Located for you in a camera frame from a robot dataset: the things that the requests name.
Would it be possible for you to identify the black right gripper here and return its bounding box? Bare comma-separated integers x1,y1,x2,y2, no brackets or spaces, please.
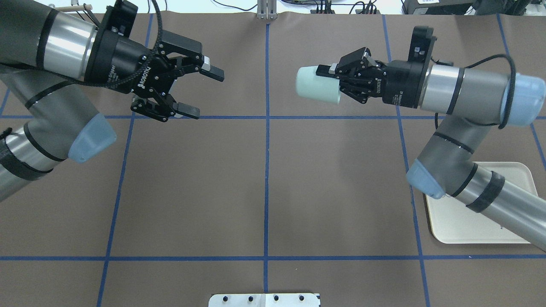
316,26,437,109

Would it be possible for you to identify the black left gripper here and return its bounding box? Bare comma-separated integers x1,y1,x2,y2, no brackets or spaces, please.
84,0,225,122

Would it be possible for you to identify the green cup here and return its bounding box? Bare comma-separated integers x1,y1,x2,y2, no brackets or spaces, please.
295,66,341,104

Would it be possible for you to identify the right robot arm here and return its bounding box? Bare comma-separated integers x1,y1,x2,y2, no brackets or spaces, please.
311,26,545,249

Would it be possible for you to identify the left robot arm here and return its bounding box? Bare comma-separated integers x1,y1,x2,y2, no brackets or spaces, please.
0,0,224,200

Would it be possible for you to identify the cream plastic tray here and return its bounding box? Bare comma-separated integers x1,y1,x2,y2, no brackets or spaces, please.
426,162,539,244

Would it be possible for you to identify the white mounting plate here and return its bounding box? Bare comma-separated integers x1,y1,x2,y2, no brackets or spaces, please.
208,293,321,307

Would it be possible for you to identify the aluminium frame post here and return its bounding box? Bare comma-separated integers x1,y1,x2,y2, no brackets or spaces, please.
257,0,278,20

